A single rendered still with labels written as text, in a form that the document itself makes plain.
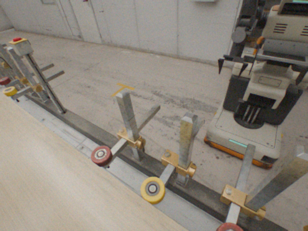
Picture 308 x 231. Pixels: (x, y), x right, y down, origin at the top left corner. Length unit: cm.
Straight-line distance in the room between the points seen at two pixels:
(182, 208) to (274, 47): 98
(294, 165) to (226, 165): 129
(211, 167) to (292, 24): 121
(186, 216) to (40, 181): 61
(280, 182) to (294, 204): 130
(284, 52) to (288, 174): 81
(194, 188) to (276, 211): 101
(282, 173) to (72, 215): 58
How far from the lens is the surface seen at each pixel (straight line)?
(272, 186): 51
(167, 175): 61
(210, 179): 159
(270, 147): 161
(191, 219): 82
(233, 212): 65
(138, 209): 54
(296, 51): 115
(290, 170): 44
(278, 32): 114
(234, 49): 89
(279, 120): 175
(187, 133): 45
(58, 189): 66
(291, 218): 171
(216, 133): 156
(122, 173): 91
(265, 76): 123
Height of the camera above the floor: 141
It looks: 43 degrees down
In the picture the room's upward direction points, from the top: 6 degrees counter-clockwise
